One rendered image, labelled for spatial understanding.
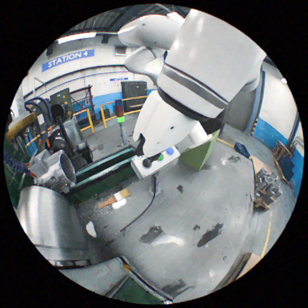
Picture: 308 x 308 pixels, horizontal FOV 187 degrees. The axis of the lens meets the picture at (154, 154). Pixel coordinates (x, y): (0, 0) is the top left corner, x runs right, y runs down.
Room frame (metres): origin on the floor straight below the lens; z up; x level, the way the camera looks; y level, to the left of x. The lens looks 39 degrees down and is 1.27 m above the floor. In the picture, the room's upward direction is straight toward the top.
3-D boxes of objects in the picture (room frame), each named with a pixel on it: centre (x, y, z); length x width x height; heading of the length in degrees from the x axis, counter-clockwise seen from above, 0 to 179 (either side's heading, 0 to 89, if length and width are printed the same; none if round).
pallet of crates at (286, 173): (0.22, -5.50, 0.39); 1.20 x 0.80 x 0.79; 142
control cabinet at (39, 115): (1.58, 3.74, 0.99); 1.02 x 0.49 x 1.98; 134
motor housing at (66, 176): (0.14, 0.51, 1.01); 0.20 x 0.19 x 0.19; 128
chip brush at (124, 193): (0.17, 0.22, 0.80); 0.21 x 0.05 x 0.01; 128
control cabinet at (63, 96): (2.28, 3.02, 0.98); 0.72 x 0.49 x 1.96; 134
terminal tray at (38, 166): (0.11, 0.54, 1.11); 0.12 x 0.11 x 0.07; 128
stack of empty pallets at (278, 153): (1.03, -6.89, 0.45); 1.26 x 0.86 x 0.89; 134
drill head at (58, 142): (0.40, 0.71, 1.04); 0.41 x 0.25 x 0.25; 38
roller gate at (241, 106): (4.77, -4.83, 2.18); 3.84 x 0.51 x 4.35; 44
